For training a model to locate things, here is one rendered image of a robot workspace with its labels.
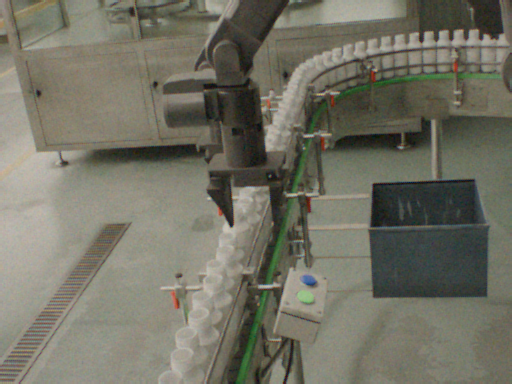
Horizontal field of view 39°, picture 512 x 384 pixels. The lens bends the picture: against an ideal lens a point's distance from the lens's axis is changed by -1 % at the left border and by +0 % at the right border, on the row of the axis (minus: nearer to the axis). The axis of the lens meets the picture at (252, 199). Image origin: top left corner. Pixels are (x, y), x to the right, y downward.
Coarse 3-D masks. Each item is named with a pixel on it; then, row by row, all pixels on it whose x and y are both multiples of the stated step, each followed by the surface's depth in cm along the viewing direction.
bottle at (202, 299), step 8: (200, 296) 134; (208, 296) 134; (200, 304) 131; (208, 304) 132; (216, 312) 133; (216, 320) 132; (216, 328) 133; (224, 344) 135; (224, 352) 136; (224, 360) 136
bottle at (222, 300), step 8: (208, 280) 139; (216, 280) 139; (208, 288) 137; (216, 288) 136; (224, 288) 138; (216, 296) 137; (224, 296) 138; (216, 304) 137; (224, 304) 137; (224, 312) 138; (224, 320) 138; (232, 320) 140; (232, 328) 140; (232, 336) 140; (232, 344) 141
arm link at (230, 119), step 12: (216, 84) 96; (252, 84) 96; (216, 96) 99; (228, 96) 94; (240, 96) 94; (252, 96) 95; (216, 108) 99; (228, 108) 95; (240, 108) 95; (252, 108) 95; (228, 120) 96; (240, 120) 95; (252, 120) 96; (240, 132) 97
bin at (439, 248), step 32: (384, 192) 224; (416, 192) 222; (448, 192) 220; (480, 192) 208; (352, 224) 203; (384, 224) 228; (416, 224) 226; (448, 224) 225; (480, 224) 190; (320, 256) 231; (352, 256) 229; (384, 256) 199; (416, 256) 197; (448, 256) 196; (480, 256) 194; (384, 288) 203; (416, 288) 201; (448, 288) 200; (480, 288) 198
